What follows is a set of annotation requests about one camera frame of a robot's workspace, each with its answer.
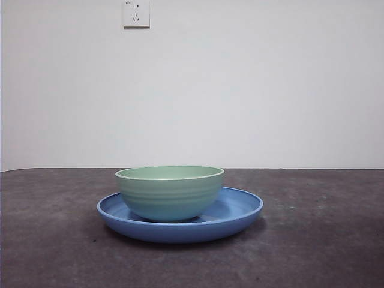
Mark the green ribbed bowl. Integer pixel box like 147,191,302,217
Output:
115,166,225,223

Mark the blue round plate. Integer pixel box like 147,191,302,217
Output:
96,186,265,244

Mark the white wall socket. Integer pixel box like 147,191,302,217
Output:
122,0,151,30

